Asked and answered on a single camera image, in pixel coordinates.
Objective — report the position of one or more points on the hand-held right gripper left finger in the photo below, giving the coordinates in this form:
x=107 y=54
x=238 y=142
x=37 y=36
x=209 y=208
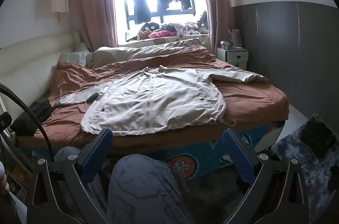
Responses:
x=96 y=157

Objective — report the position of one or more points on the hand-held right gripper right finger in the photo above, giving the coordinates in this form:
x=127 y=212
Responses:
x=238 y=157

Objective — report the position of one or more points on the beige zip jacket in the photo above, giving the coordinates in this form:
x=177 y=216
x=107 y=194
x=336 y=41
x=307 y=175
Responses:
x=164 y=102

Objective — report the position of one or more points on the pile of light clothes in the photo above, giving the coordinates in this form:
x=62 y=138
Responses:
x=185 y=26

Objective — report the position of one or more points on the black bag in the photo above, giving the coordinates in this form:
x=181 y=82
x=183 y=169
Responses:
x=31 y=118

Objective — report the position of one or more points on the brown duvet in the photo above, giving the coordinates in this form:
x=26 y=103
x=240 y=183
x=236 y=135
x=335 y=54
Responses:
x=251 y=97

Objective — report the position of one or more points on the cream padded headboard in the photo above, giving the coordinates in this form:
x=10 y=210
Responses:
x=26 y=62

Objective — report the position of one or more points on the grey shaggy rug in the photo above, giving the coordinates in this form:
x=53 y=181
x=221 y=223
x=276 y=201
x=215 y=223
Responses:
x=304 y=173

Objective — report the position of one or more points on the black cloth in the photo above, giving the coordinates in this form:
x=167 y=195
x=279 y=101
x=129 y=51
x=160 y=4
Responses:
x=316 y=138

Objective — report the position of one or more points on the light patterned pillow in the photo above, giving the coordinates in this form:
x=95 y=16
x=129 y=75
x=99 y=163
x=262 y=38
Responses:
x=74 y=57

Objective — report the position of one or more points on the white nightstand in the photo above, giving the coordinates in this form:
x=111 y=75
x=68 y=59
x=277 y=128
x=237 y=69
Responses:
x=234 y=57

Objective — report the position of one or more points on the beige duvet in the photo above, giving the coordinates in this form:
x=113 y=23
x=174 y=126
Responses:
x=119 y=54

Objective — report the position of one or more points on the patterned cup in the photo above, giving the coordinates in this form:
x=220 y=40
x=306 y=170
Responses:
x=225 y=44

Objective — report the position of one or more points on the grey wardrobe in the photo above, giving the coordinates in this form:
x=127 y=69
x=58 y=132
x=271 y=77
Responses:
x=286 y=49

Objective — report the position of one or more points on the striped box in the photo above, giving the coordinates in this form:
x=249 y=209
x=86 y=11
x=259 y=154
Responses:
x=235 y=37

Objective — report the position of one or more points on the black plush toy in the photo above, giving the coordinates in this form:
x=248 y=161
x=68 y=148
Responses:
x=148 y=29

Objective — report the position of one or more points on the pink plush toy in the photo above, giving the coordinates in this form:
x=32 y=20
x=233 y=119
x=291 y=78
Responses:
x=161 y=34

